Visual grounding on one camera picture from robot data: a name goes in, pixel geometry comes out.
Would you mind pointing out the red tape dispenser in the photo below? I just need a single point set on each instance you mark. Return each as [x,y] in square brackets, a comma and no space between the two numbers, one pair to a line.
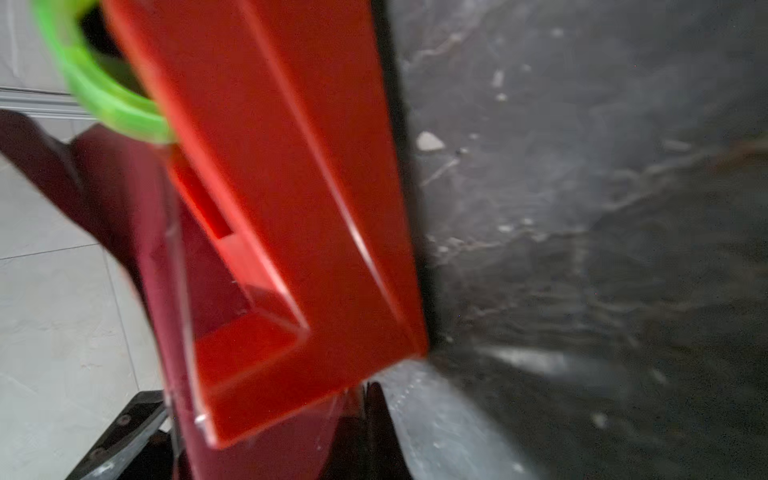
[285,156]

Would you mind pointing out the clear tape strip pulled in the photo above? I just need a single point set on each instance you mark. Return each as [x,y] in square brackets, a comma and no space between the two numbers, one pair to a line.
[168,250]

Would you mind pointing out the dark red wrapping paper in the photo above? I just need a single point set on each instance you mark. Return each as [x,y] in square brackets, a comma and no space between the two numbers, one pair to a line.
[94,181]

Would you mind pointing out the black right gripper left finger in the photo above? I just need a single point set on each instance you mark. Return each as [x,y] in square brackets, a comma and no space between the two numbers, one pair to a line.
[134,446]

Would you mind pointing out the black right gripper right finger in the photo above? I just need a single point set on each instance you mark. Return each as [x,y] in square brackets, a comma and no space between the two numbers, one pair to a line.
[366,443]

